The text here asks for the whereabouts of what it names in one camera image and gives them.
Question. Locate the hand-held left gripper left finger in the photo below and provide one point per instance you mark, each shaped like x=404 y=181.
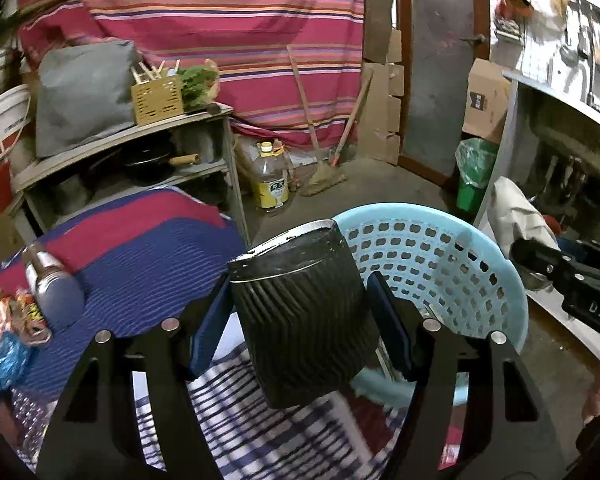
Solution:
x=210 y=325

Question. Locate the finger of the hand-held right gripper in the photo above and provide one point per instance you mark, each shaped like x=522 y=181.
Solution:
x=540 y=260

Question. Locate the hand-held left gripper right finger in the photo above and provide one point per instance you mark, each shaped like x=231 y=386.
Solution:
x=390 y=325

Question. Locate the light blue plastic basket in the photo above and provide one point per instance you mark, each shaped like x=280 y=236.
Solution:
x=430 y=255

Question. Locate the black ribbed plastic container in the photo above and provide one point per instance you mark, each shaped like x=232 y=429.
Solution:
x=300 y=330

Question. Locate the blue plastic bag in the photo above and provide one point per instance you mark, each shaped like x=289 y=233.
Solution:
x=2 y=367

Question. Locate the person's right hand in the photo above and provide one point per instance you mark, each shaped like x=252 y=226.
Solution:
x=596 y=395

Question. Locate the striped checked blanket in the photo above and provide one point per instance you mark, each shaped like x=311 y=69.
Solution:
x=155 y=260

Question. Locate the green bin with bag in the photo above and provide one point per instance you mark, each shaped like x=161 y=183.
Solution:
x=472 y=180

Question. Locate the yellow cooking oil bottle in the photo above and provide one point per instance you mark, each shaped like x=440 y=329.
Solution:
x=270 y=185

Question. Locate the steel thermos flask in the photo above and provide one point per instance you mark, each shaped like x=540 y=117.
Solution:
x=55 y=290

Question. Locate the straw broom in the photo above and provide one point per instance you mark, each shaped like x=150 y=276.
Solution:
x=322 y=180

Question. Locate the cardboard box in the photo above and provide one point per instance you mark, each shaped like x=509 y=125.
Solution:
x=485 y=105

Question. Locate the white counter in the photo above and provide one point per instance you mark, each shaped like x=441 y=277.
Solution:
x=545 y=87

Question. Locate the colourful candy wrapper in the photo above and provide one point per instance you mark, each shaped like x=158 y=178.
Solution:
x=30 y=317

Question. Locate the grey low shelf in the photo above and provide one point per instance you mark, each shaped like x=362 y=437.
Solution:
x=130 y=132

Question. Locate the wooden stick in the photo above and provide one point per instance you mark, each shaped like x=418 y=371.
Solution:
x=352 y=115

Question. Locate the wooden utensil holder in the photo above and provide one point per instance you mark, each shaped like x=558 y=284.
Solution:
x=157 y=102

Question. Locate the stack of cardboard pieces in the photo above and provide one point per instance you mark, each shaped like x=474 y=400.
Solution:
x=380 y=85

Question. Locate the green leafy vegetables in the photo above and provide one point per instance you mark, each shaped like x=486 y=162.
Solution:
x=197 y=82

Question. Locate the grey cushion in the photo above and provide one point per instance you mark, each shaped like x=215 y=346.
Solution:
x=82 y=95

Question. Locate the white plastic bucket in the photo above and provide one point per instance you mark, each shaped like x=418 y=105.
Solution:
x=2 y=125

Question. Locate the red striped hanging cloth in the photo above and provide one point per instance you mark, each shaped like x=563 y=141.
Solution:
x=205 y=25

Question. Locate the stacked steel pots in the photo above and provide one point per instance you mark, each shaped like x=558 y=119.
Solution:
x=0 y=72

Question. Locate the grey door wooden frame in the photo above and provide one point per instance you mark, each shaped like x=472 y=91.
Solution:
x=440 y=70

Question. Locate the wall rack with utensils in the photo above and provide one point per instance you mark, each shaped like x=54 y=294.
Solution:
x=570 y=35

